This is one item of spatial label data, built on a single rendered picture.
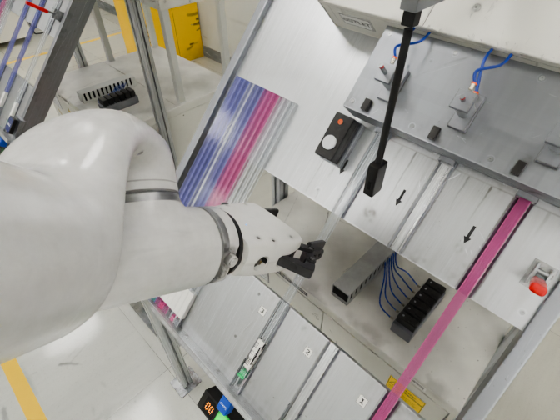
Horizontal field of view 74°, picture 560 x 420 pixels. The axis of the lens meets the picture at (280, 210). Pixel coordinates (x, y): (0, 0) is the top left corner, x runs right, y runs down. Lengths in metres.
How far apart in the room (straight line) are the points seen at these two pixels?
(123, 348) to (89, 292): 1.52
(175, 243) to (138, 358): 1.35
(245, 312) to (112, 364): 1.03
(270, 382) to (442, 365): 0.41
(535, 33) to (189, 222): 0.46
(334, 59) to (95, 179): 0.57
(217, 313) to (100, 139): 0.56
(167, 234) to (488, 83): 0.44
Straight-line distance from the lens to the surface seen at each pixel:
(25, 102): 1.58
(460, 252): 0.59
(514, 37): 0.58
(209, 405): 0.83
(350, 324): 0.95
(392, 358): 0.93
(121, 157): 0.25
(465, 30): 0.59
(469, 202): 0.59
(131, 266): 0.31
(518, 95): 0.57
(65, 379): 1.74
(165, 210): 0.34
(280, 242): 0.43
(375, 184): 0.46
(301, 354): 0.68
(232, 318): 0.75
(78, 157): 0.24
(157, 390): 1.59
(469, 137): 0.55
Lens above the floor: 1.43
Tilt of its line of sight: 44 degrees down
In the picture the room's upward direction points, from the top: straight up
